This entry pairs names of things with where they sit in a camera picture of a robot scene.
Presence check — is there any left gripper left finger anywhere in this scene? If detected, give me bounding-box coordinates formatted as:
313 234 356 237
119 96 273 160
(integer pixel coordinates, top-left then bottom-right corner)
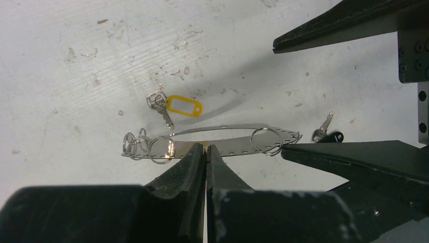
1 144 205 242

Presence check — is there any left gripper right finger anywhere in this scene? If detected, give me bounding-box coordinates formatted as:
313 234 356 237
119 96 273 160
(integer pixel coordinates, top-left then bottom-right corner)
206 145 362 242

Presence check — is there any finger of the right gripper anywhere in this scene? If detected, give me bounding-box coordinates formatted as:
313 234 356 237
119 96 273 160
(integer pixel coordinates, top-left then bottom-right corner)
281 140 428 215

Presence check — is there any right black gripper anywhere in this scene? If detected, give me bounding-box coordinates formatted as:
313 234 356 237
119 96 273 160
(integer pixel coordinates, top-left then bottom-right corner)
272 0 429 242

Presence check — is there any key with black head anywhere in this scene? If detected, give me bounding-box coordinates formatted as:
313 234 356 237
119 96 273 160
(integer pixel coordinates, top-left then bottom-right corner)
311 111 345 143

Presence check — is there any key with yellow tag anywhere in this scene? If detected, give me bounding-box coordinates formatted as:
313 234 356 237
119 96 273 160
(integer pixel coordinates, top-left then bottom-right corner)
146 90 202 129

